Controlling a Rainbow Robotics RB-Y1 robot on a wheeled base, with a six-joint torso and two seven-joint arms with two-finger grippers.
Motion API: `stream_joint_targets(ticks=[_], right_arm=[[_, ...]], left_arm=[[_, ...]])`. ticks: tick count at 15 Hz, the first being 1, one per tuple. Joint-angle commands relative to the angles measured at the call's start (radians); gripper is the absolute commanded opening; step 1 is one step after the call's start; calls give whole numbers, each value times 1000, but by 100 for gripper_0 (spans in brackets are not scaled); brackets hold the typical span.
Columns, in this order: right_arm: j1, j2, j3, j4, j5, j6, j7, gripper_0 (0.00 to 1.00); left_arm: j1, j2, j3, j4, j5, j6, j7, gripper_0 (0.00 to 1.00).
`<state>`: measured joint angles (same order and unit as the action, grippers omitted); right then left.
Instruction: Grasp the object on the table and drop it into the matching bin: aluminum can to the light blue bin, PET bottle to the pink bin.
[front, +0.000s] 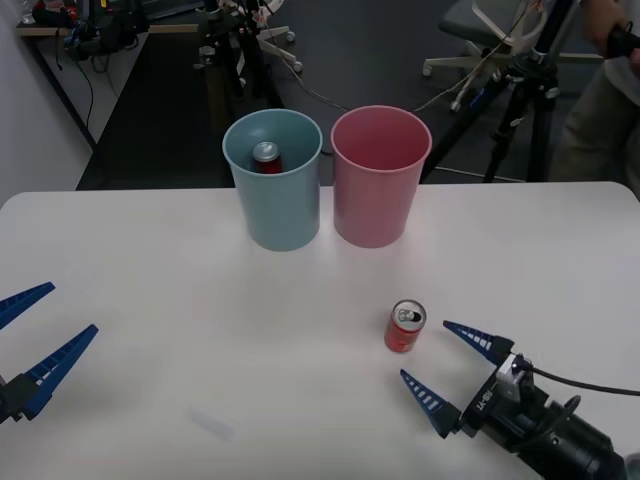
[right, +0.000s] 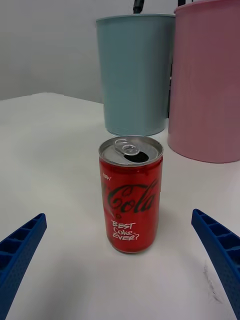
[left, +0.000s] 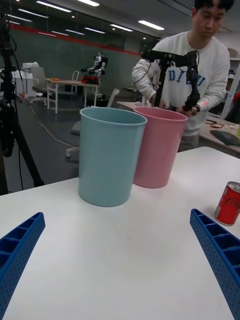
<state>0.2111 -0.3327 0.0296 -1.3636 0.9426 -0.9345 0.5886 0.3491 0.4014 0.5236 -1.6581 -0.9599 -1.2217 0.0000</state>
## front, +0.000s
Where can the grey office chair white base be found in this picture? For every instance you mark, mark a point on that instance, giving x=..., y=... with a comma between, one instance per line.
x=465, y=17

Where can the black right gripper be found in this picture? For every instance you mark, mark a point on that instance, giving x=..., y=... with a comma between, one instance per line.
x=487, y=407

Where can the pale grey wrist camera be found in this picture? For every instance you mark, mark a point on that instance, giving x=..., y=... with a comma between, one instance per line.
x=512, y=377

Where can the pink plastic bin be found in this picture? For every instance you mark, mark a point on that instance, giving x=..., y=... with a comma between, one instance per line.
x=375, y=205

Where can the wood-edged desk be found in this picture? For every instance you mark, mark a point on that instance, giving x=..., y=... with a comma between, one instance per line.
x=100, y=29

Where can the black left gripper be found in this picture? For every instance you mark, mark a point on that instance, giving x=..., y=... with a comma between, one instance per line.
x=9, y=402

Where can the black handheld grip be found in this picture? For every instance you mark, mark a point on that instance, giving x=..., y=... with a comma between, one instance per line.
x=625, y=42

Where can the black camera tripod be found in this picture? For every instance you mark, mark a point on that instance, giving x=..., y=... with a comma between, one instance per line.
x=542, y=55
x=250, y=60

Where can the pale blue plastic bin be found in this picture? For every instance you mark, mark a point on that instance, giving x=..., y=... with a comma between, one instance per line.
x=280, y=210

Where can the red drink can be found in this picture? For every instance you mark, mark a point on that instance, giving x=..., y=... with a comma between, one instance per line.
x=404, y=331
x=266, y=159

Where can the silver and black right arm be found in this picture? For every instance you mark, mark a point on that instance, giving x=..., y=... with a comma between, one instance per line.
x=575, y=445

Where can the person's hand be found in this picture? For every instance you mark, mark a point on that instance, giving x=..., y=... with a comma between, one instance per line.
x=602, y=22

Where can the person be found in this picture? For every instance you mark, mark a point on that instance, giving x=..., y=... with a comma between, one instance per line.
x=595, y=125

